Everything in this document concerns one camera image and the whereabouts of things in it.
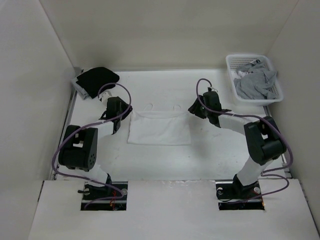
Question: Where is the white tank top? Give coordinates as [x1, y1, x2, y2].
[127, 103, 192, 146]

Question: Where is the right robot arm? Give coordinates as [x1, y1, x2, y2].
[188, 91, 287, 198]

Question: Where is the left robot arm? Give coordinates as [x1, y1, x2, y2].
[52, 96, 133, 200]

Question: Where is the folded black tank top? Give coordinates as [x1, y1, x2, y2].
[75, 67, 120, 99]

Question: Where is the folded grey tank top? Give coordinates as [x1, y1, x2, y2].
[71, 77, 90, 100]

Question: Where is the grey tank top in basket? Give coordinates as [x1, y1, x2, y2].
[233, 59, 277, 100]

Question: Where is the white plastic basket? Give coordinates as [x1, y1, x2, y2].
[225, 54, 284, 106]

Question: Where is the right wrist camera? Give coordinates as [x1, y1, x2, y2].
[207, 86, 218, 93]

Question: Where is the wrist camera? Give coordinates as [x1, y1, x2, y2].
[207, 86, 218, 93]
[98, 90, 113, 103]

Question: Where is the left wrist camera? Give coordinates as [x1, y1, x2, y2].
[98, 90, 113, 103]

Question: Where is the left metal table rail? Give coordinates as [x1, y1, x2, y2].
[48, 84, 78, 180]

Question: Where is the metal table rail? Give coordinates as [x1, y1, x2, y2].
[263, 105, 291, 176]
[48, 84, 78, 180]

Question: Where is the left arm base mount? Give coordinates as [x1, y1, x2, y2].
[77, 181, 129, 212]

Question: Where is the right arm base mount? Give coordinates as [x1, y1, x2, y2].
[215, 180, 265, 211]

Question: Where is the right metal table rail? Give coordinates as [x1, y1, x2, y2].
[263, 105, 291, 176]

